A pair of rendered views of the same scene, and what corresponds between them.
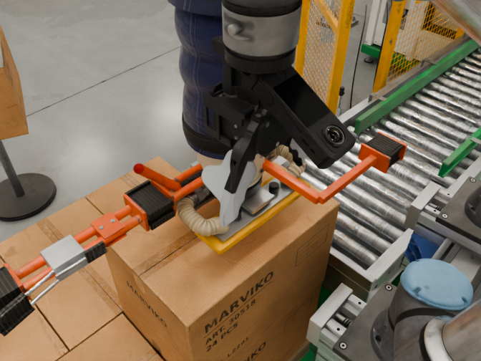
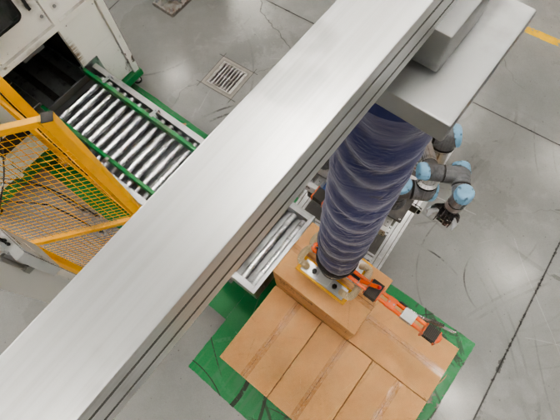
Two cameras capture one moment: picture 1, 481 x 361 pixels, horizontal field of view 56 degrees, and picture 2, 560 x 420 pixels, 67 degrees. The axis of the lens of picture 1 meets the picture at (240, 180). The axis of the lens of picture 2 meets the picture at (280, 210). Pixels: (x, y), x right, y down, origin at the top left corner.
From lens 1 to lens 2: 2.02 m
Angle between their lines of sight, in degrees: 52
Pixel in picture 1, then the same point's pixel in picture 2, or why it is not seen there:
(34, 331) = (367, 383)
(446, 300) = (411, 182)
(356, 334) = (394, 214)
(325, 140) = not seen: hidden behind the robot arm
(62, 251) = (409, 315)
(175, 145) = not seen: hidden behind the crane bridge
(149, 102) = not seen: outside the picture
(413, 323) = (417, 192)
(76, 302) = (347, 367)
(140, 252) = (361, 310)
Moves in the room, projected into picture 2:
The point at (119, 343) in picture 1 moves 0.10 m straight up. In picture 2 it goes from (364, 336) to (366, 334)
